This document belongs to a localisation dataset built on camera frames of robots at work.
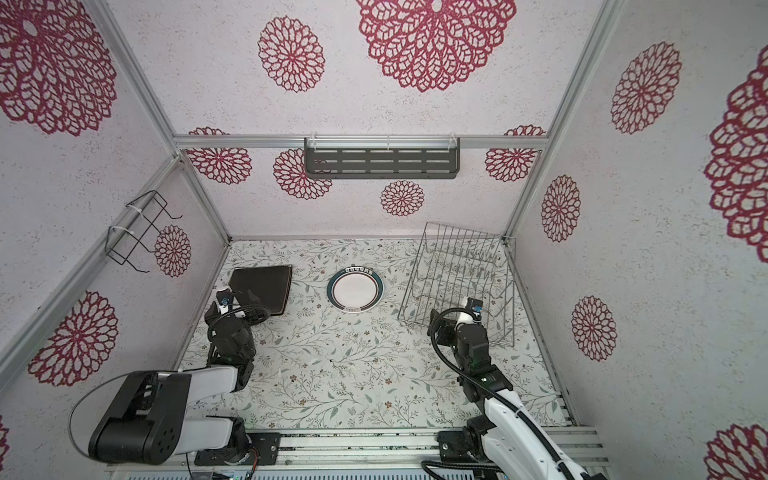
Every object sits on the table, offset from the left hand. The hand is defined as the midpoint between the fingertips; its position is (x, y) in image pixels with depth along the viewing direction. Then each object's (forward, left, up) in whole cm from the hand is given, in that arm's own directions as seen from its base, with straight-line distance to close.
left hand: (233, 302), depth 86 cm
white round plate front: (+13, -34, -12) cm, 38 cm away
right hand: (-5, -61, +2) cm, 61 cm away
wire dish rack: (+24, -70, -13) cm, 75 cm away
